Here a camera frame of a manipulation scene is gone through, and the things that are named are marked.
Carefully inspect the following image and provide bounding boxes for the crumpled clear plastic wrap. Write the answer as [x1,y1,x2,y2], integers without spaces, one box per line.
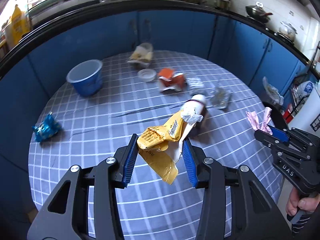
[209,81,232,109]

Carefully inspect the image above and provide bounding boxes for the person's right hand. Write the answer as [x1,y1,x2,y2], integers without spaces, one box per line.
[286,188,318,217]

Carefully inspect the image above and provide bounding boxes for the dark wok with lid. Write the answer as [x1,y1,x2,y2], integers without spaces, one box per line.
[245,2,273,22]

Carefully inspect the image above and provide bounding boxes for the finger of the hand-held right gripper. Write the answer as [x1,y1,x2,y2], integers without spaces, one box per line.
[267,125,320,153]
[254,129,311,161]

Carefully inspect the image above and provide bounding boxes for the grey checked tablecloth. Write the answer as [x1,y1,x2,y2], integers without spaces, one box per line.
[28,50,284,240]

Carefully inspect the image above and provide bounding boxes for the black round bin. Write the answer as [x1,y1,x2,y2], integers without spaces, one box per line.
[261,101,289,130]

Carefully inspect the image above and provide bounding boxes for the orange paper carton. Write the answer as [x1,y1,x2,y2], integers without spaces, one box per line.
[157,67,187,93]

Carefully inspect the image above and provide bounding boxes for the white printed plastic bag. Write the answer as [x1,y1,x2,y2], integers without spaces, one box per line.
[297,81,315,96]

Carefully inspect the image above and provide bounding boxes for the silver blister pack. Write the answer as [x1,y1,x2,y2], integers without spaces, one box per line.
[185,74,206,95]

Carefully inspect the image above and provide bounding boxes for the pink paper wrapper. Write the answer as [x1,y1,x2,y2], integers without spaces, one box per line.
[245,107,273,133]

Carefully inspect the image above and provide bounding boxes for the clear round plastic lid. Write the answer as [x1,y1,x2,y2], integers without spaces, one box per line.
[137,69,156,82]

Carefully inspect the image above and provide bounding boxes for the blue snack wrapper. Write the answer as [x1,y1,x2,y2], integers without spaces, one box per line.
[32,112,63,143]

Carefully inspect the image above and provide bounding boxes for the black kitchen countertop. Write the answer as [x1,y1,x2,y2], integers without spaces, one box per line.
[0,0,320,80]

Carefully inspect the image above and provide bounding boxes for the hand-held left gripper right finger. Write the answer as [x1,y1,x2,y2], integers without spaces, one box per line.
[182,138,293,240]

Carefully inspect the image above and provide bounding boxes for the blue kitchen cabinets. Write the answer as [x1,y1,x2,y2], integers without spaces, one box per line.
[0,9,310,170]

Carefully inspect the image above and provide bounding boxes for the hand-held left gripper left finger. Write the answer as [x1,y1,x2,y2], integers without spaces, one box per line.
[27,133,139,240]

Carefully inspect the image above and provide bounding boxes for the clear bag with yellow snack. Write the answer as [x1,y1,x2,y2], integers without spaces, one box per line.
[127,42,153,68]

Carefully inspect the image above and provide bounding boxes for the white plastic bottle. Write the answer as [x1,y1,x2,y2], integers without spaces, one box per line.
[180,94,208,137]

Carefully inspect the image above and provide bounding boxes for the yellow snack wrapper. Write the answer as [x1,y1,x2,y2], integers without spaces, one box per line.
[137,112,198,185]

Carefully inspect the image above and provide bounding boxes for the black wire rack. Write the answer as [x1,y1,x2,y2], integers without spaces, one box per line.
[282,74,320,120]

